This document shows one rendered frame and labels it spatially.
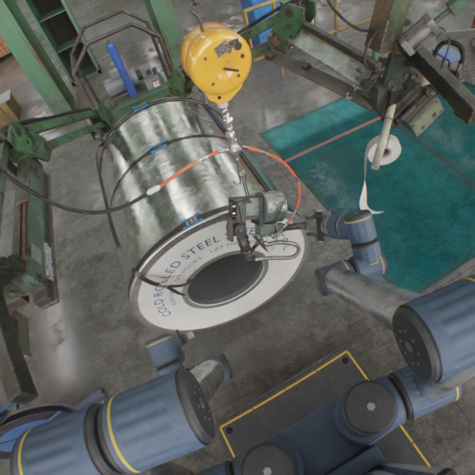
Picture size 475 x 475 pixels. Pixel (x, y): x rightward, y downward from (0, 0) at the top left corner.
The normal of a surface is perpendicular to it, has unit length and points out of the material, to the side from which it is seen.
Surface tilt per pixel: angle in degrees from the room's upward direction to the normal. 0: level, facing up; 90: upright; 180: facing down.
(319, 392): 0
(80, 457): 24
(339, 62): 50
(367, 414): 0
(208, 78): 90
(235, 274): 17
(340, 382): 0
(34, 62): 90
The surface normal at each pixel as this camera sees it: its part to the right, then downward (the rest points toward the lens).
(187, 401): 0.48, -0.62
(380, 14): -0.92, 0.27
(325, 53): -0.73, 0.09
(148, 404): -0.27, -0.70
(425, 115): 0.39, 0.70
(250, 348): -0.20, -0.56
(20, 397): 0.61, 0.61
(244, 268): -0.70, -0.18
